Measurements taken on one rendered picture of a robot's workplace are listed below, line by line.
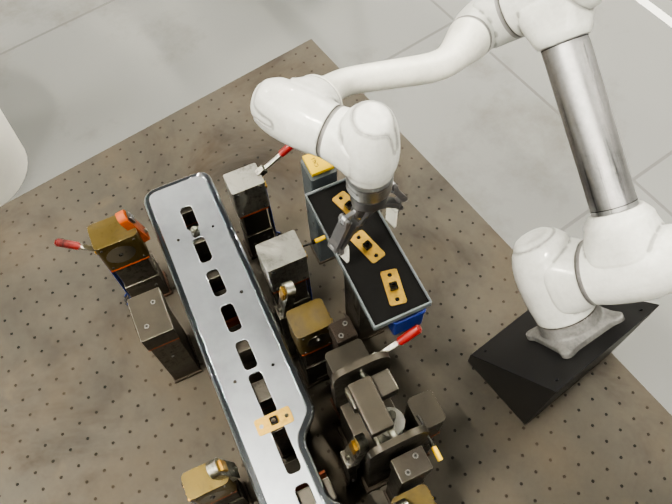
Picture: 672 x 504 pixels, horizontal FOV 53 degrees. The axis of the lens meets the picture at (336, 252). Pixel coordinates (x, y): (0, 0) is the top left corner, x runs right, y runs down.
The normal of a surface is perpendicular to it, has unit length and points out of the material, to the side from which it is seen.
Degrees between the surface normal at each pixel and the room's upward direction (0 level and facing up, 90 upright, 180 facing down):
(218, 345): 0
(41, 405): 0
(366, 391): 0
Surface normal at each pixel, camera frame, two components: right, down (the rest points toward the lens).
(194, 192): -0.03, -0.47
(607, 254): -0.71, 0.27
